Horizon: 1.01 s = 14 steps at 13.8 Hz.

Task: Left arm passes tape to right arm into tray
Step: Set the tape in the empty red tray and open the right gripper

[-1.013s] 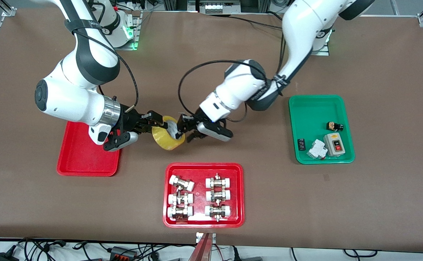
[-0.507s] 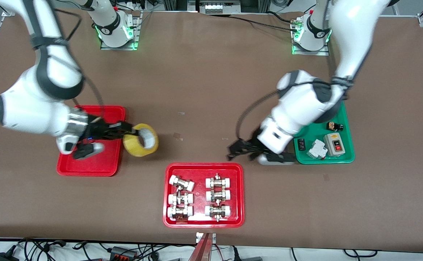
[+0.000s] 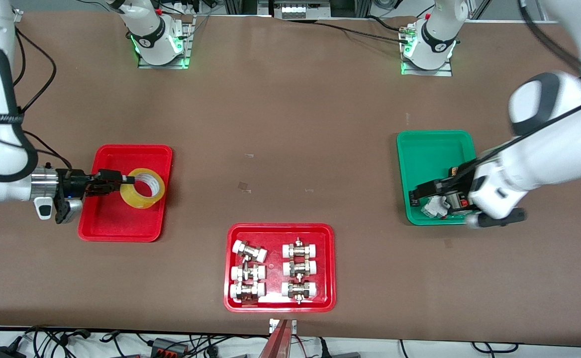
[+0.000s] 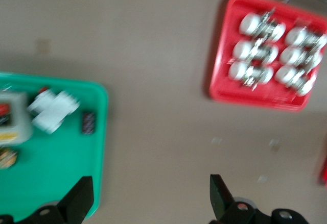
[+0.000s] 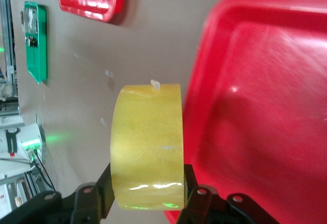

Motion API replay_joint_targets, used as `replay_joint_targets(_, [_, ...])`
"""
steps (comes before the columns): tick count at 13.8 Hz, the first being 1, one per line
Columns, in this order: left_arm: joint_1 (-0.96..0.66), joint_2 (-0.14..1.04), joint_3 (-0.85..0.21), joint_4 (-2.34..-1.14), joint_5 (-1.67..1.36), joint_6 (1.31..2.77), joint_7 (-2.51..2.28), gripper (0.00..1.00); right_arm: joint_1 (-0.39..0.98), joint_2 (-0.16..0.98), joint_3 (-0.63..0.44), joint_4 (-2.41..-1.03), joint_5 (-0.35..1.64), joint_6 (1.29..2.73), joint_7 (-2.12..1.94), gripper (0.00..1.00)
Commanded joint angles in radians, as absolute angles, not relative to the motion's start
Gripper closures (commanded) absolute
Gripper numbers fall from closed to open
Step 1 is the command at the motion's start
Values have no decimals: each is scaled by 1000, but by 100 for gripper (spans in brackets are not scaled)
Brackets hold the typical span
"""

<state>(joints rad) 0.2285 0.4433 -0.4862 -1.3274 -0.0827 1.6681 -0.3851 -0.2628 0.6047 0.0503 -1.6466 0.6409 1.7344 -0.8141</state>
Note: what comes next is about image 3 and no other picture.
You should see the grey control device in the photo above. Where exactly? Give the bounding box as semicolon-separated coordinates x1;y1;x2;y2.
271;0;332;20

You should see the clear yellowish tape roll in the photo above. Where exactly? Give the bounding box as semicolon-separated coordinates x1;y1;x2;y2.
120;168;166;209

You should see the green plastic tray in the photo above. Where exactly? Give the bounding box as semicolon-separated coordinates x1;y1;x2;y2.
396;130;477;226

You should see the black adapter with orange label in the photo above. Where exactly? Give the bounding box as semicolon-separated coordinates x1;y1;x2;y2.
150;338;190;357

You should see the grey on-off switch box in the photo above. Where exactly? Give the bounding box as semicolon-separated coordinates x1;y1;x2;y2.
445;191;471;215

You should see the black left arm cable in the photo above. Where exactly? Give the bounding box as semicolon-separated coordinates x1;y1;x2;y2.
450;0;581;176

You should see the white and brass pipe fitting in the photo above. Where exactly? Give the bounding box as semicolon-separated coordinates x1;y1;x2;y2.
281;279;319;304
282;259;318;278
232;240;268;263
229;281;266;303
282;238;319;259
230;263;266;283

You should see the black cable across table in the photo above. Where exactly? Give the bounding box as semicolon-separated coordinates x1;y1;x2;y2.
290;19;410;44

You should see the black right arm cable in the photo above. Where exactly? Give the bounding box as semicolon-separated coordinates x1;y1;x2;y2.
14;27;73;171

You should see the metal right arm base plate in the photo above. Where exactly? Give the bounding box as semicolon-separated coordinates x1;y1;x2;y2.
138;14;195;69

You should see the small silver bracket plate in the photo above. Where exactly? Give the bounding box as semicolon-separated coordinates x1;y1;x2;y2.
269;318;297;335

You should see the empty red plastic tray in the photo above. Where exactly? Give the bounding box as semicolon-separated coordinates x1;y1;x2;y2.
78;144;173;243

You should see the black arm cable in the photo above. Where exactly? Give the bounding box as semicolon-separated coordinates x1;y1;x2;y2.
14;27;73;171
450;0;581;176

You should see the red tray with fittings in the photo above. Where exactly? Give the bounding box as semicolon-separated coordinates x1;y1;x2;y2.
223;223;336;313

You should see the white circuit breaker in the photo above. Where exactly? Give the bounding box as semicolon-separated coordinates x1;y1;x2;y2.
421;195;449;219

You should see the red and silver metal bar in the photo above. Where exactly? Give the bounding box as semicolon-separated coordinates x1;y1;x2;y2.
258;321;292;358

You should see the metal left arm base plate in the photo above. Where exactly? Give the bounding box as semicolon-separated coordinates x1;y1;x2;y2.
401;25;453;77

